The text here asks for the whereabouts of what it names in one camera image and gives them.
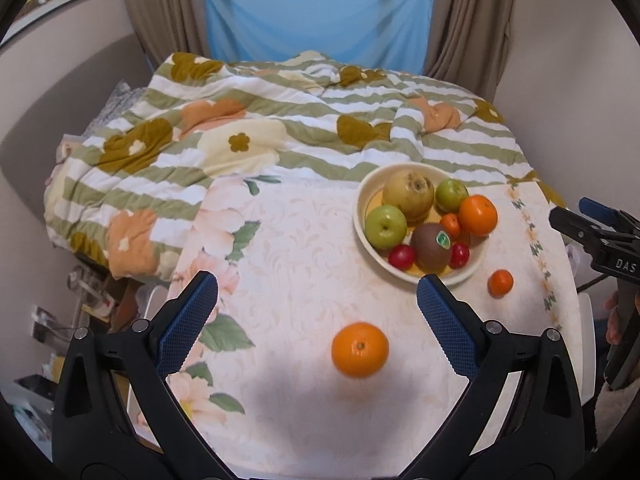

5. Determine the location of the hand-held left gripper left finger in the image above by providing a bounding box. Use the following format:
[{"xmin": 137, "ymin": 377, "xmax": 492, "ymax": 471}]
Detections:
[{"xmin": 51, "ymin": 270, "xmax": 236, "ymax": 480}]

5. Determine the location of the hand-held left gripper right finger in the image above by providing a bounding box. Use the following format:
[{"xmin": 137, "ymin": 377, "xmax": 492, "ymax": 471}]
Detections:
[{"xmin": 400, "ymin": 274, "xmax": 586, "ymax": 480}]

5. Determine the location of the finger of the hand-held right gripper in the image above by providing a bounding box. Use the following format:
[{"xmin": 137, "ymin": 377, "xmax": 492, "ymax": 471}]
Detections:
[
  {"xmin": 548, "ymin": 207, "xmax": 609, "ymax": 257},
  {"xmin": 579, "ymin": 197, "xmax": 640, "ymax": 234}
]

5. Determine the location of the brown kiwi with green sticker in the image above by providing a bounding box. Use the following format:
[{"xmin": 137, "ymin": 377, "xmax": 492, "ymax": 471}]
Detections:
[{"xmin": 411, "ymin": 223, "xmax": 454, "ymax": 273}]

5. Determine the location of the large orange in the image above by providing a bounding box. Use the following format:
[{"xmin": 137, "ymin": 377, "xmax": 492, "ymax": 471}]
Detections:
[{"xmin": 331, "ymin": 322, "xmax": 390, "ymax": 379}]

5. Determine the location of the medium orange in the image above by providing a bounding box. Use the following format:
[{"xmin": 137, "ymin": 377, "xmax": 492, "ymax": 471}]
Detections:
[{"xmin": 458, "ymin": 195, "xmax": 499, "ymax": 237}]

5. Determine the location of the large green apple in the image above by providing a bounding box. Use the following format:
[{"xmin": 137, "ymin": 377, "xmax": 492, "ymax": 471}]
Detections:
[{"xmin": 364, "ymin": 205, "xmax": 408, "ymax": 251}]

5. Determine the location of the cream bowl with yellow inside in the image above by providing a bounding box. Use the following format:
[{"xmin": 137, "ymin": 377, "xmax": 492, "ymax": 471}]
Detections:
[{"xmin": 353, "ymin": 162, "xmax": 488, "ymax": 287}]

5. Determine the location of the person's right hand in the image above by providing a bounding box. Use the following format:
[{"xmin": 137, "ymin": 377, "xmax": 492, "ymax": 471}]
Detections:
[{"xmin": 604, "ymin": 292, "xmax": 622, "ymax": 344}]

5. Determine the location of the white table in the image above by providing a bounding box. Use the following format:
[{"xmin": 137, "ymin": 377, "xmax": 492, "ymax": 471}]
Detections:
[{"xmin": 125, "ymin": 285, "xmax": 597, "ymax": 466}]

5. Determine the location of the white floral cloth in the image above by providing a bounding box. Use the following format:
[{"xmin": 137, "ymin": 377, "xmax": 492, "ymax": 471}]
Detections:
[{"xmin": 135, "ymin": 175, "xmax": 581, "ymax": 466}]

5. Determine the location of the small green apple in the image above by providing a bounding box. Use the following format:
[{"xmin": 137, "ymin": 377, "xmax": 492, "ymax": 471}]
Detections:
[{"xmin": 435, "ymin": 179, "xmax": 470, "ymax": 215}]

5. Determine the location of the yellow-brown pear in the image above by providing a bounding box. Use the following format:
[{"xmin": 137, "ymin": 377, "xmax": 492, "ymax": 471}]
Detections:
[{"xmin": 383, "ymin": 170, "xmax": 436, "ymax": 221}]

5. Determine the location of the green striped floral blanket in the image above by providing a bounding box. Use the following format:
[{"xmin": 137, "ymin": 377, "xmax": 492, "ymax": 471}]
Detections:
[{"xmin": 44, "ymin": 50, "xmax": 568, "ymax": 281}]

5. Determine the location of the beige curtain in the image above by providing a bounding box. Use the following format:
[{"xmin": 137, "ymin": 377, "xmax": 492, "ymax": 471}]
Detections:
[
  {"xmin": 116, "ymin": 0, "xmax": 211, "ymax": 68},
  {"xmin": 424, "ymin": 0, "xmax": 518, "ymax": 101}
]

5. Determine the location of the grey patterned pillow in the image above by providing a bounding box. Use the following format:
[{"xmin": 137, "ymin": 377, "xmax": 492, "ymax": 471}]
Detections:
[{"xmin": 82, "ymin": 79, "xmax": 148, "ymax": 133}]

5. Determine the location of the grey upholstered headboard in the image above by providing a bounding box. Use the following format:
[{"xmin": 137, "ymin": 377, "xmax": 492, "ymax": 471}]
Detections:
[{"xmin": 0, "ymin": 34, "xmax": 148, "ymax": 221}]

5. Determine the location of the light blue cloth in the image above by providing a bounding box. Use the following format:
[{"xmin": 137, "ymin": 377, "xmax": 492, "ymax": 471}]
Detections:
[{"xmin": 201, "ymin": 0, "xmax": 435, "ymax": 73}]

